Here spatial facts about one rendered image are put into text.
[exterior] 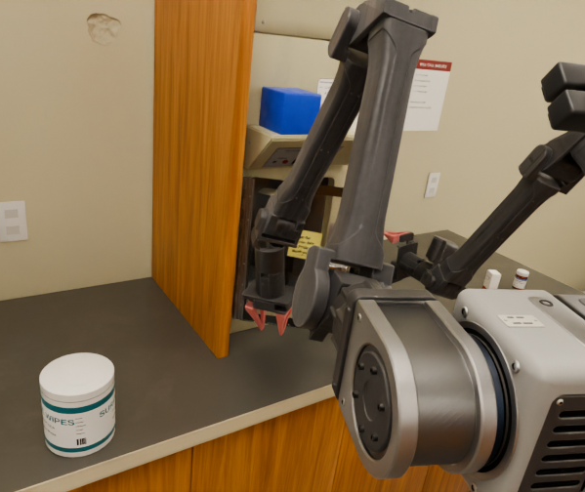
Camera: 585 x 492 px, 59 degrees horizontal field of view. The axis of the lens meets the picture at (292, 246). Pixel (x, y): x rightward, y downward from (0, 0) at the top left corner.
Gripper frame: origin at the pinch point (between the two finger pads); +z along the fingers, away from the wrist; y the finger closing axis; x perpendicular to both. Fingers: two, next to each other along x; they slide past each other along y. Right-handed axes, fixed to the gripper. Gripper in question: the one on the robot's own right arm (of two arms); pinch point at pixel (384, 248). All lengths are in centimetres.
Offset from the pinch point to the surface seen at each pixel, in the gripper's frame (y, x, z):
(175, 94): 39, 45, 36
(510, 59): 41, -118, 56
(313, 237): 8.8, 24.6, 0.2
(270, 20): 58, 31, 12
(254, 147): 31.4, 37.5, 7.2
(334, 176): 19.2, 10.0, 12.0
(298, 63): 49, 23, 12
